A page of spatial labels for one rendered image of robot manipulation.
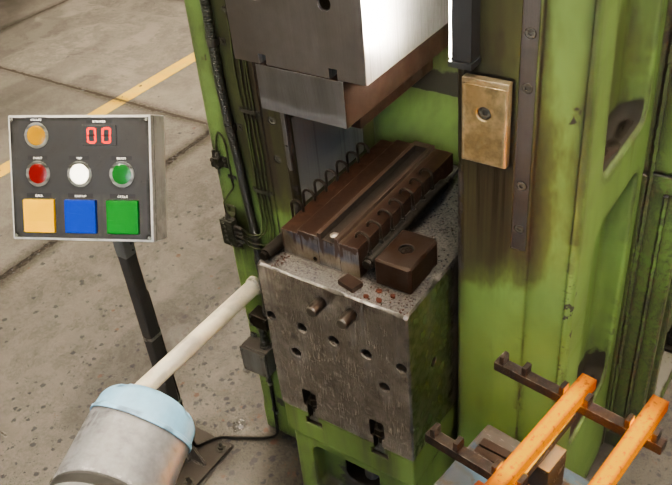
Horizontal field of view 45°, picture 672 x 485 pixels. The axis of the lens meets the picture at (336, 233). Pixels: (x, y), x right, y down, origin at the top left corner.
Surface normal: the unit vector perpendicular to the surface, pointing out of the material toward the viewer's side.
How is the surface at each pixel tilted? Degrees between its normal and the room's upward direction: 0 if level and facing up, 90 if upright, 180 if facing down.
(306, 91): 90
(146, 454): 45
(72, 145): 60
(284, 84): 90
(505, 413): 90
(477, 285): 90
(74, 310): 0
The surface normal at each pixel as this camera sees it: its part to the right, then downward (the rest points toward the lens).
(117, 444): 0.16, -0.76
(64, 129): -0.18, 0.11
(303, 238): -0.55, 0.53
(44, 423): -0.09, -0.80
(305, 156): 0.83, 0.27
